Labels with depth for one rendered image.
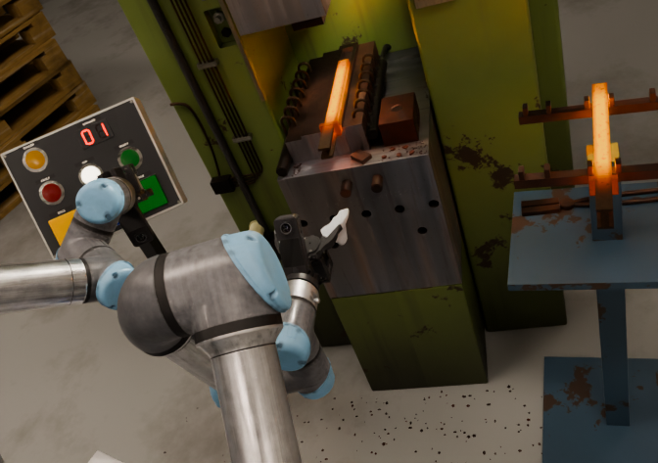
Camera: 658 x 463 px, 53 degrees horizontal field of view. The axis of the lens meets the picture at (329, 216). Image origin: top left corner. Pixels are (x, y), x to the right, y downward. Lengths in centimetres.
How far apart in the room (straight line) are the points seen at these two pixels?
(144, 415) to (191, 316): 176
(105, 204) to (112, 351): 177
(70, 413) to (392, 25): 187
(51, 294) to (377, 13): 125
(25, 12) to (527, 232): 350
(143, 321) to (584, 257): 94
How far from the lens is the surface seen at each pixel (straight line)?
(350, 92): 172
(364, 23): 199
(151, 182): 163
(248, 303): 83
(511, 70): 167
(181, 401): 256
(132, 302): 89
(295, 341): 111
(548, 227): 155
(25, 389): 307
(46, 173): 170
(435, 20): 160
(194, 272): 85
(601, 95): 145
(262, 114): 178
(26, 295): 109
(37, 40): 445
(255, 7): 148
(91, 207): 120
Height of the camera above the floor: 181
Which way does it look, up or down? 38 degrees down
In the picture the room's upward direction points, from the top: 22 degrees counter-clockwise
